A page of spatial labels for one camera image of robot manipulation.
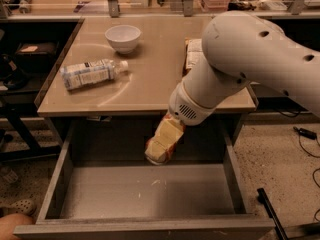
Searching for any white gripper with vents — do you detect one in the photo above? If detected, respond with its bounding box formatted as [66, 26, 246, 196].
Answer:
[145, 81, 218, 163]

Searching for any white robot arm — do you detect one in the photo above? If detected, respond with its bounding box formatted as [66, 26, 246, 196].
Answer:
[145, 11, 320, 165]

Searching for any grey cabinet with beige top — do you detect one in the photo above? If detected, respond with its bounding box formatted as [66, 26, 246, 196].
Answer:
[33, 15, 259, 147]

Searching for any open grey top drawer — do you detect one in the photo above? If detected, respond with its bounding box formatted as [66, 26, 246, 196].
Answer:
[14, 118, 273, 240]

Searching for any brown yellow chip bag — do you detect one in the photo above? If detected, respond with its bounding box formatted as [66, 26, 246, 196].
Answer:
[183, 39, 203, 75]

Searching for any white ceramic bowl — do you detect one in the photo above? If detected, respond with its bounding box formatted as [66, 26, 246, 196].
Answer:
[105, 25, 142, 54]

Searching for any clear plastic water bottle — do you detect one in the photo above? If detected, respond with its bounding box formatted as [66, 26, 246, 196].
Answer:
[59, 59, 129, 90]

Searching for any black bar on floor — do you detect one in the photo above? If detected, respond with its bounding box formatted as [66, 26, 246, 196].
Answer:
[257, 188, 289, 240]

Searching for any perforated clog shoe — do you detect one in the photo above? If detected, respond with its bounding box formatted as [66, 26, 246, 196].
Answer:
[0, 199, 37, 216]

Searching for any person's bare knee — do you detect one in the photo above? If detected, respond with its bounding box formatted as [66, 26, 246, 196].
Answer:
[0, 214, 34, 240]

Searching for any black side table frame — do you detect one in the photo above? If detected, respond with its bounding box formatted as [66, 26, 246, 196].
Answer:
[0, 86, 61, 162]

